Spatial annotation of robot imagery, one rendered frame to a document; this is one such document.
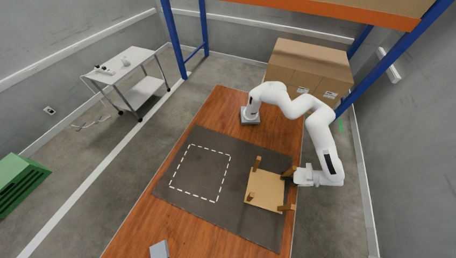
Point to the dark brown flat mat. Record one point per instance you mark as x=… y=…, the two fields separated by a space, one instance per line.
x=201 y=173

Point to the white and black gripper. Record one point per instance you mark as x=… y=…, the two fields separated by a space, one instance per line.
x=300 y=178

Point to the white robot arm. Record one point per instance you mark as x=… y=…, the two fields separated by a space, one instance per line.
x=275 y=93

